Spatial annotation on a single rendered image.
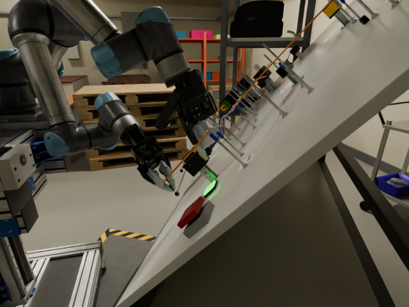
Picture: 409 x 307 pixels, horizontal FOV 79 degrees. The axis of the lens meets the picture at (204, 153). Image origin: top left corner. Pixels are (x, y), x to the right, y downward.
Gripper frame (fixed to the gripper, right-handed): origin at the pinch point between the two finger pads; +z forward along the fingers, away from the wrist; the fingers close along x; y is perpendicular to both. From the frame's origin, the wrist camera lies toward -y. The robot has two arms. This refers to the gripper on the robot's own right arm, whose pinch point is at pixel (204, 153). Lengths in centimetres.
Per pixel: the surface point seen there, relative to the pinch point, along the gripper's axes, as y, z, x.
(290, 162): 19.6, -1.1, -27.9
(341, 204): 31, 50, 40
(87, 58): -478, -278, 731
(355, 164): 39, 32, 35
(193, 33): -94, -154, 588
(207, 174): -1.3, 5.4, -1.1
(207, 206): 3.1, 4.9, -20.6
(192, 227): 0.1, 6.2, -24.0
